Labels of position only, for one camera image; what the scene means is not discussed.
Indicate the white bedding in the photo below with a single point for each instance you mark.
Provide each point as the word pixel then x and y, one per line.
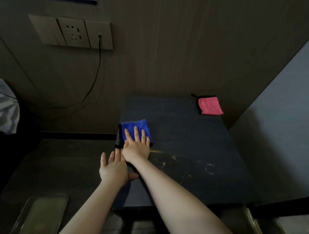
pixel 8 113

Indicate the beige blank wall plate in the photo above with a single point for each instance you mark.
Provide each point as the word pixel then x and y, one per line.
pixel 44 30

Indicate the person's left hand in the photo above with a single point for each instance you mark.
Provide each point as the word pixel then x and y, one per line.
pixel 113 171

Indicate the black skirting board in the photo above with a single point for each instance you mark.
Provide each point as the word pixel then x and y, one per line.
pixel 282 207

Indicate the pink cloth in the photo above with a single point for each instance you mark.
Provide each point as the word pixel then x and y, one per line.
pixel 210 106

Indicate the blue cloth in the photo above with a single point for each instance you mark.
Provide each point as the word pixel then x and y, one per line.
pixel 135 124

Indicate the person's right forearm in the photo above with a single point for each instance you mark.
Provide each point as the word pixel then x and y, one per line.
pixel 173 197

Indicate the person's right hand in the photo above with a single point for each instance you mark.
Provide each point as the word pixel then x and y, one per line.
pixel 136 150

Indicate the gold metal frame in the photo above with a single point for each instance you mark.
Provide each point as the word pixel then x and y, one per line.
pixel 252 221

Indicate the person's left forearm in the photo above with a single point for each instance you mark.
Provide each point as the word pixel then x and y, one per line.
pixel 94 209

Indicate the clear plastic tray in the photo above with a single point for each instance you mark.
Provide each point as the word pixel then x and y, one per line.
pixel 41 214

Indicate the beige wall port plate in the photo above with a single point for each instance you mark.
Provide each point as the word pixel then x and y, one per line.
pixel 106 33

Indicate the black table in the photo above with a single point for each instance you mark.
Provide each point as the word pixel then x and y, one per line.
pixel 183 135

